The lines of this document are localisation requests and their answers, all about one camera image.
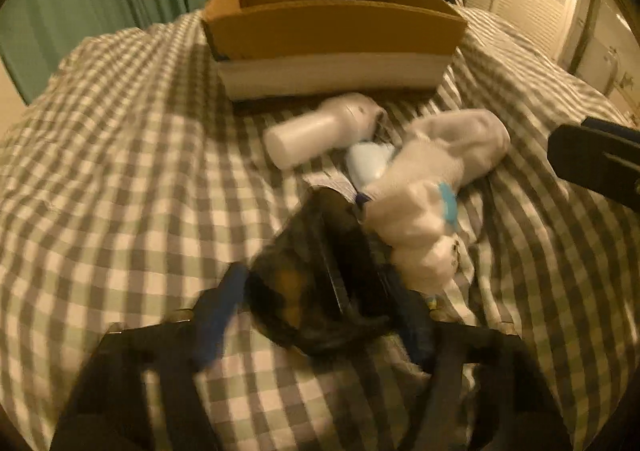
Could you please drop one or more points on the checkered blanket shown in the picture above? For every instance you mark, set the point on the checkered blanket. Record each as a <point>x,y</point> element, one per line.
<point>150,181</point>

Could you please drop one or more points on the white sock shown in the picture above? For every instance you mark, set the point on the white sock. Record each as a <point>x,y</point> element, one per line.
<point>430,201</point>

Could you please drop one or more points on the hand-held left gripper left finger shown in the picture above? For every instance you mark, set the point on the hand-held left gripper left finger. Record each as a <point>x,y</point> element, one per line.
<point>214,326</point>

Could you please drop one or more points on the dark translucent pouch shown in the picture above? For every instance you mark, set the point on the dark translucent pouch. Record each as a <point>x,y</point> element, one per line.
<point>320,276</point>

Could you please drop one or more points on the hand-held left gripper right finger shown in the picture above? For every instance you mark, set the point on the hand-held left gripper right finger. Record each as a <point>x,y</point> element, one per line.
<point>417,331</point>

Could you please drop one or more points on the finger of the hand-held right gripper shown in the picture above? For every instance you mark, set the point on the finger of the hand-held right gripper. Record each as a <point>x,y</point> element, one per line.
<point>595,158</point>

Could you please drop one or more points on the white plastic bottle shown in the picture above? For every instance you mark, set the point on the white plastic bottle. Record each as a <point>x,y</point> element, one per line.
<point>320,128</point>

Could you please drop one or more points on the light blue container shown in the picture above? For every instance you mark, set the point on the light blue container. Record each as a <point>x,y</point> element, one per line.
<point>367,161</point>

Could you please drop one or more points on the cardboard box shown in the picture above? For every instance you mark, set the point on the cardboard box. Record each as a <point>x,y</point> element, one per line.
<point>327,28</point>

